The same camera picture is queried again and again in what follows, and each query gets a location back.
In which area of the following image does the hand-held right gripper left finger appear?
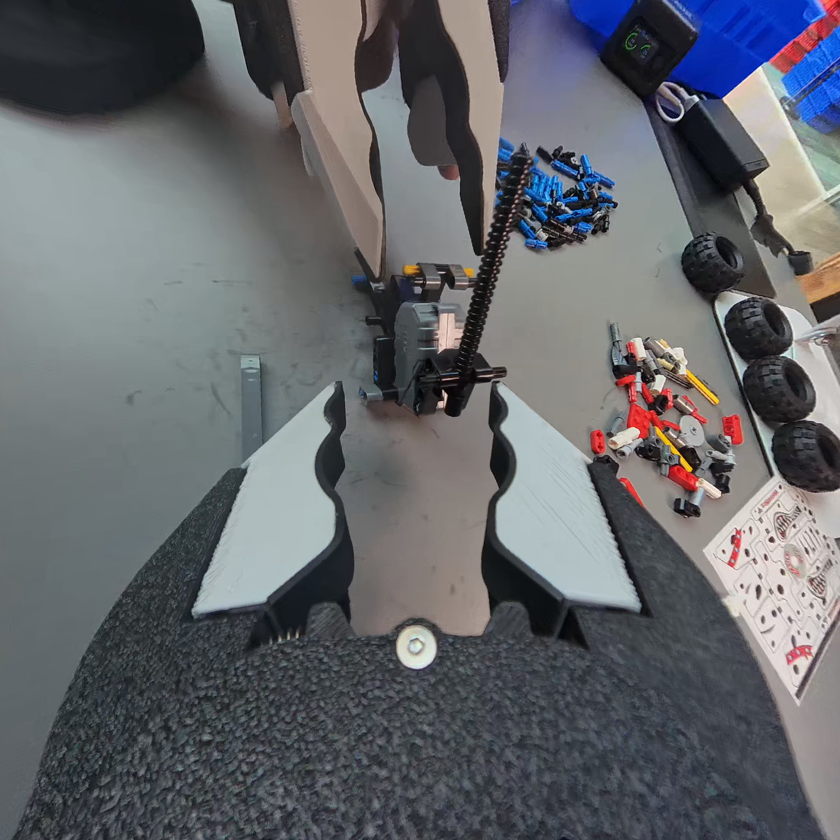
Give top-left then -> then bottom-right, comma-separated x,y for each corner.
192,381 -> 355,618

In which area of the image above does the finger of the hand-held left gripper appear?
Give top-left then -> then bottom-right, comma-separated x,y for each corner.
287,0 -> 389,282
445,0 -> 508,258

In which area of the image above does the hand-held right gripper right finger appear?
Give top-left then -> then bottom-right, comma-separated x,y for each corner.
484,382 -> 644,613

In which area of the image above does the long grey beam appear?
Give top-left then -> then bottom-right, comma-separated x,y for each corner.
239,354 -> 265,463

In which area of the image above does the grey motor toy brick assembly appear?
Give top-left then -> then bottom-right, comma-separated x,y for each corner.
351,261 -> 508,417

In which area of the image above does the pile of blue black pins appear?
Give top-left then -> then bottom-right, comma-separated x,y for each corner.
495,136 -> 619,252

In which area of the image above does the pile of mixed brick pieces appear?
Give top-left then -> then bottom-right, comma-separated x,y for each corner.
588,322 -> 744,519

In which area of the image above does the black device green display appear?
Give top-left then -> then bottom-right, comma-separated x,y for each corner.
600,0 -> 700,99

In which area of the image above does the dark cloth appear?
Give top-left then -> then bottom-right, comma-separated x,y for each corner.
0,0 -> 206,118

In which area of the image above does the white sticker sheet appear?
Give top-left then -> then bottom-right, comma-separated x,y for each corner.
702,478 -> 840,706

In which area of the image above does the black power adapter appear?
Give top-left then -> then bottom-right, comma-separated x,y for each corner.
676,98 -> 770,193

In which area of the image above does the black knobby toy tyre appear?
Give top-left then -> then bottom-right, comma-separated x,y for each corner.
742,356 -> 818,424
724,297 -> 794,361
771,420 -> 840,493
680,231 -> 746,294

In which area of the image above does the blue plastic bin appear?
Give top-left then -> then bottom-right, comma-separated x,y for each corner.
567,0 -> 829,99

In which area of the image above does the stack of red crates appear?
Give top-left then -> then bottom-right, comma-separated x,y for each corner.
769,16 -> 840,73

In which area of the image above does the stack of blue crates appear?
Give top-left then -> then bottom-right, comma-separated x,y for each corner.
781,62 -> 840,135

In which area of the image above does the light wooden poster board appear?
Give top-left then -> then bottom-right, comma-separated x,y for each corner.
794,252 -> 840,304

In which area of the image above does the white looped cable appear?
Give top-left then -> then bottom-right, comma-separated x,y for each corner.
654,82 -> 702,126

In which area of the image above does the black adapter cable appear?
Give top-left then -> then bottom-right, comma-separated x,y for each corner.
740,178 -> 815,277

